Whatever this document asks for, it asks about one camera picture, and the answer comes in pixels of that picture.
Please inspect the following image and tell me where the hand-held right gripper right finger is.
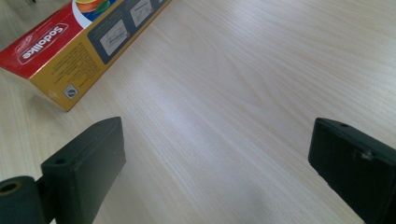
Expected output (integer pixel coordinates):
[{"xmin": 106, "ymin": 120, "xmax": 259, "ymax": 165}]
[{"xmin": 307, "ymin": 117, "xmax": 396, "ymax": 224}]

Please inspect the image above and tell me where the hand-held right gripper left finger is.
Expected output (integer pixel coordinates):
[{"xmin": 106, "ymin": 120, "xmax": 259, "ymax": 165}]
[{"xmin": 40, "ymin": 116, "xmax": 127, "ymax": 224}]

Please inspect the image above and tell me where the red and yellow long box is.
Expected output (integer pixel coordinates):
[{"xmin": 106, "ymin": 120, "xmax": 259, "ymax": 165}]
[{"xmin": 0, "ymin": 0, "xmax": 173, "ymax": 113}]

